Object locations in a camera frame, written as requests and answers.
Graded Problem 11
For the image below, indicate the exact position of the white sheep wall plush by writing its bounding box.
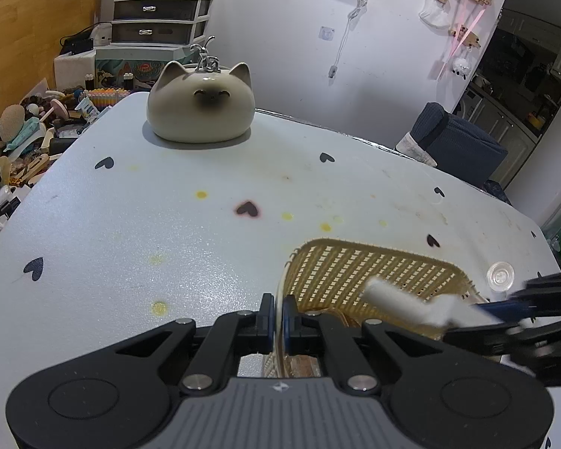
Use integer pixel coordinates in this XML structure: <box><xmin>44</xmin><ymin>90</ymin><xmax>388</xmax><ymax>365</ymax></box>
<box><xmin>452</xmin><ymin>57</ymin><xmax>471</xmax><ymax>80</ymax></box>

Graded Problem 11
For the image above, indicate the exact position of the white plastic bracket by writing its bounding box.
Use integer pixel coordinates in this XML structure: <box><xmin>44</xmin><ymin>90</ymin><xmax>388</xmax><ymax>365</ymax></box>
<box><xmin>362</xmin><ymin>277</ymin><xmax>500</xmax><ymax>329</ymax></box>

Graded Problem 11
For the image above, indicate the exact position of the pile of floor clutter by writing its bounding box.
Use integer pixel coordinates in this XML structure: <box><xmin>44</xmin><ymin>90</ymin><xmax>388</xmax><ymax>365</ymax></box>
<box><xmin>0</xmin><ymin>73</ymin><xmax>134</xmax><ymax>210</ymax></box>

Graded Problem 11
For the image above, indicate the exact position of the grey plastic drawer unit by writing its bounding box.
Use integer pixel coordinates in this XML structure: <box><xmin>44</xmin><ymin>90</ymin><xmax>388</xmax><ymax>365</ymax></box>
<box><xmin>111</xmin><ymin>0</ymin><xmax>214</xmax><ymax>46</ymax></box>

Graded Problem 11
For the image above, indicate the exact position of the white box beside drawers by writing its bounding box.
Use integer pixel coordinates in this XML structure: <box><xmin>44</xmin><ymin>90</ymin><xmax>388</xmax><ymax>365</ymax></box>
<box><xmin>53</xmin><ymin>50</ymin><xmax>96</xmax><ymax>90</ymax></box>

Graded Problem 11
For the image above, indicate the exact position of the cream cat-shaped ceramic pot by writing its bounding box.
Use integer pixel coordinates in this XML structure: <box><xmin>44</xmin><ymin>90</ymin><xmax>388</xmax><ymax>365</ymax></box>
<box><xmin>147</xmin><ymin>61</ymin><xmax>255</xmax><ymax>144</ymax></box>

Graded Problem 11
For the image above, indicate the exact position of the beige plastic woven basket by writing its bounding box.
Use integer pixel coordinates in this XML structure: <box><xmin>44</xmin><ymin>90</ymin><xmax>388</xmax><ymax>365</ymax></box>
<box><xmin>264</xmin><ymin>238</ymin><xmax>487</xmax><ymax>378</ymax></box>

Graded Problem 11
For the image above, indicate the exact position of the white round plastic cap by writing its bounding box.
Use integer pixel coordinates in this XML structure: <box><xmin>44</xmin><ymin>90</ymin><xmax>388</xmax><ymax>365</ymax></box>
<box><xmin>487</xmin><ymin>262</ymin><xmax>515</xmax><ymax>292</ymax></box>

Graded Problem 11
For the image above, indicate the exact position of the dark blue cushioned chair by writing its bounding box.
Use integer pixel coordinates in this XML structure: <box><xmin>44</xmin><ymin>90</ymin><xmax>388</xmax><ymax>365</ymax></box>
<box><xmin>410</xmin><ymin>103</ymin><xmax>508</xmax><ymax>187</ymax></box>

